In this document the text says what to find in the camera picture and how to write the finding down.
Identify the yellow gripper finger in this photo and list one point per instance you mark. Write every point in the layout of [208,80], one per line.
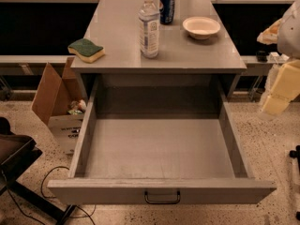
[270,35]
[282,87]

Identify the green and yellow sponge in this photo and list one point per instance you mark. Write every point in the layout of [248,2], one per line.
[86,50]

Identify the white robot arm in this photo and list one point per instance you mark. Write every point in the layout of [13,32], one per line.
[289,36]

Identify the grey drawer cabinet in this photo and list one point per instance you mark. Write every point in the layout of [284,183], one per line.
[185,69]

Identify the open grey top drawer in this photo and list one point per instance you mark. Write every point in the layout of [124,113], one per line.
[117,160]

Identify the black power adapter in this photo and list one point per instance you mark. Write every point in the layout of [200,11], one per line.
[262,56]

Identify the white power strip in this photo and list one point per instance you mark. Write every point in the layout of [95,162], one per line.
[278,58]

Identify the blue soda can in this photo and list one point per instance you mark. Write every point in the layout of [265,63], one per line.
[166,8]

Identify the clear plastic water bottle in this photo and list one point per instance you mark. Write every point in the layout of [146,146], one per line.
[149,28]

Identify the brown cardboard box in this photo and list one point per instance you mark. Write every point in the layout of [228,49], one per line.
[59,104]

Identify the black chair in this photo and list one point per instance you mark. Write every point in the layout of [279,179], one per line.
[17,154]

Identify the black drawer handle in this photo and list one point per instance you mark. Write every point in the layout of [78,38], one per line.
[162,199]

